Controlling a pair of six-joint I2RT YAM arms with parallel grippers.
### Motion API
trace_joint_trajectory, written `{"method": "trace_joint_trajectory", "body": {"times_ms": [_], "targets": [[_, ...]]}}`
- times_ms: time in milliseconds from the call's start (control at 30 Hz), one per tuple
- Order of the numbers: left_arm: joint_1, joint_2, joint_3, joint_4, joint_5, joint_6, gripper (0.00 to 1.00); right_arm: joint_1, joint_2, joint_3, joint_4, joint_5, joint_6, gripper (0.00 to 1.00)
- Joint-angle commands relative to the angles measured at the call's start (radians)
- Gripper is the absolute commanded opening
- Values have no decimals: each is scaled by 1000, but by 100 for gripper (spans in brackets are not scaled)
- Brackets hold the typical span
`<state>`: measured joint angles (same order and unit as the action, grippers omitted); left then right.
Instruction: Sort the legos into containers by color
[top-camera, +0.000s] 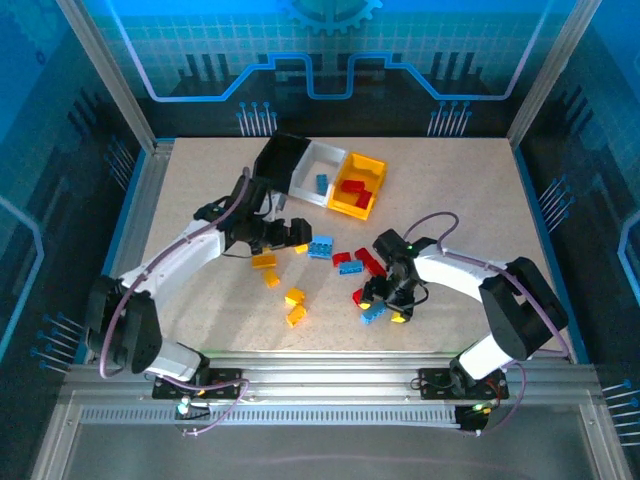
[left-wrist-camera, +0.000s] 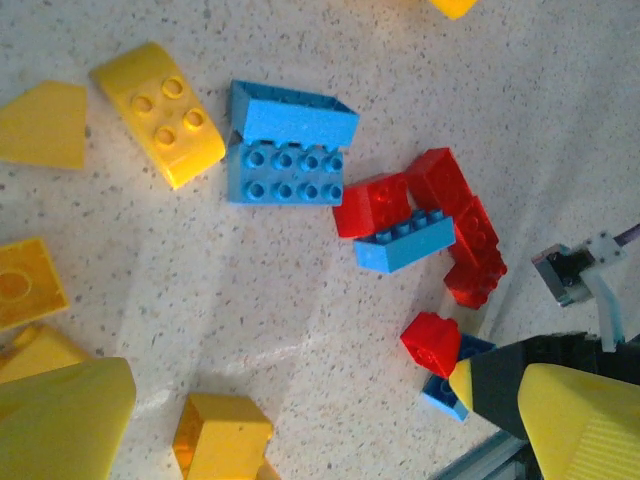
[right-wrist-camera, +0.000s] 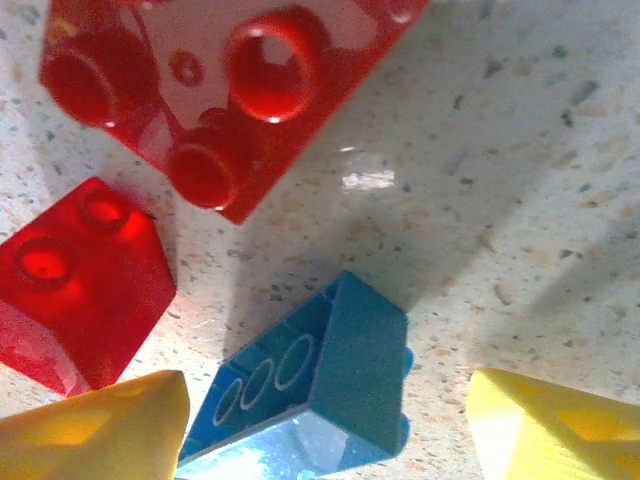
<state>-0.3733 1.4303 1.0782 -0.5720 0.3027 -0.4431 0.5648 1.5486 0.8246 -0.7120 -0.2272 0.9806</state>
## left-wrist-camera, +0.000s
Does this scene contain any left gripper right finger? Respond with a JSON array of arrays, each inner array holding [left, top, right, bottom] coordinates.
[[518, 363, 640, 480]]

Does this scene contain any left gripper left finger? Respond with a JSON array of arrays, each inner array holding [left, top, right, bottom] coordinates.
[[0, 356, 137, 480]]

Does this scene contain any blue eight-stud lego brick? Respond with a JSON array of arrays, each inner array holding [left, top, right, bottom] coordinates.
[[227, 139, 346, 207], [229, 79, 361, 150], [352, 208, 457, 275], [420, 333, 499, 423]]

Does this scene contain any small red sloped lego brick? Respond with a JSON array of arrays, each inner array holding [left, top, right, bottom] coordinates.
[[399, 311, 462, 379]]

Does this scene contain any yellow sloped lego brick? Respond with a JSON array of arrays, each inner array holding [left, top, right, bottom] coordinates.
[[0, 80, 89, 171]]

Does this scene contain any yellow curved four-stud lego brick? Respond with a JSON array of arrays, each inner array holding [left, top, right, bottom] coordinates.
[[88, 41, 227, 191]]

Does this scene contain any yellow plastic bin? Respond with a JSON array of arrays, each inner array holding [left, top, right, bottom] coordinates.
[[428, 0, 480, 21]]

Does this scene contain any aluminium frame rail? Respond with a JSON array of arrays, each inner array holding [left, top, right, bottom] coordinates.
[[427, 428, 546, 480]]

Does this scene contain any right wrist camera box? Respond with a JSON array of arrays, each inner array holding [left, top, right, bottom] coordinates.
[[530, 229, 629, 354]]

